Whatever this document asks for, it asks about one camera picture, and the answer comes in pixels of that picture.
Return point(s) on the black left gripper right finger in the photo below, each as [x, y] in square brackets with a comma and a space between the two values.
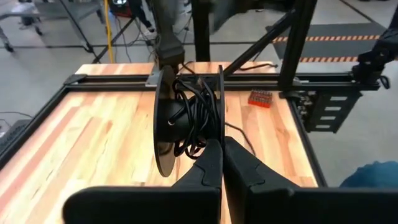
[311, 208]

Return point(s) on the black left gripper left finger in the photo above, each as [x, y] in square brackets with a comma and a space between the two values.
[140, 207]

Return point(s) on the person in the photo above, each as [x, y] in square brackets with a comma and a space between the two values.
[373, 175]

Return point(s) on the red screwdriver bit set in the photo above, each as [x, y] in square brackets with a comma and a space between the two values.
[260, 99]

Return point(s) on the black orange-striped floor mat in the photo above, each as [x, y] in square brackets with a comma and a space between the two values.
[326, 31]

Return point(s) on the red tool box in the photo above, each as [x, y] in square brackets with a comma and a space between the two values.
[121, 7]

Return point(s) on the black aluminium table frame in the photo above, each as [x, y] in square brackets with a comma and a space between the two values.
[295, 46]

